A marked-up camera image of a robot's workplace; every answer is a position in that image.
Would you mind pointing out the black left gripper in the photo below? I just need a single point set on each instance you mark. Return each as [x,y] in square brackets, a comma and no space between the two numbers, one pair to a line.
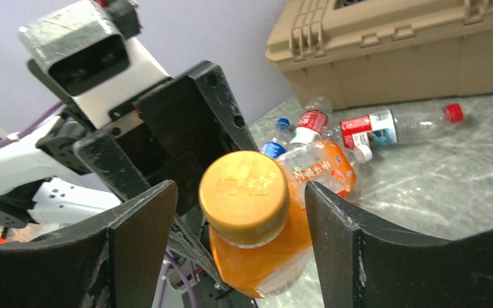
[166,135]

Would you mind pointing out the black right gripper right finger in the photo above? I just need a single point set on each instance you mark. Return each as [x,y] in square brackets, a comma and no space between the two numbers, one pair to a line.
[364,260]

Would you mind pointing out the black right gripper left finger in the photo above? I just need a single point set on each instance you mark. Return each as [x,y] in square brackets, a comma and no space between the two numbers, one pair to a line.
[69,267]

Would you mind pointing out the orange juice bottle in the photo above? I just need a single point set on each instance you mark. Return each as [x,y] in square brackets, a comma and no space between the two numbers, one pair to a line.
[259,235]

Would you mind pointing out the large orange label bottle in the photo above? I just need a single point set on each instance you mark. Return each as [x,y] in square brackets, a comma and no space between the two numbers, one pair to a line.
[325,162]

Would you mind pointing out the red cap clear bottle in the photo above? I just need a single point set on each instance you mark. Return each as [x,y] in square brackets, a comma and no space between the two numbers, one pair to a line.
[398,126]

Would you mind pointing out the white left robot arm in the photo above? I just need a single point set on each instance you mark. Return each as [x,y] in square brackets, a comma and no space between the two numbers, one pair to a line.
[25,172]

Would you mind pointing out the small blue label bottle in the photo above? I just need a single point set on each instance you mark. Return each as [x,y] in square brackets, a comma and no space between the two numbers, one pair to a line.
[277,143]

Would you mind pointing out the red label clear bottle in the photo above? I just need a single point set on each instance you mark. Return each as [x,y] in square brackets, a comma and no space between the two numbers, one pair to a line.
[312,122]

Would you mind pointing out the tan plastic toolbox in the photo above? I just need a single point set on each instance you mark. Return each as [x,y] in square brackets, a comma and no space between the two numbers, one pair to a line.
[359,53]

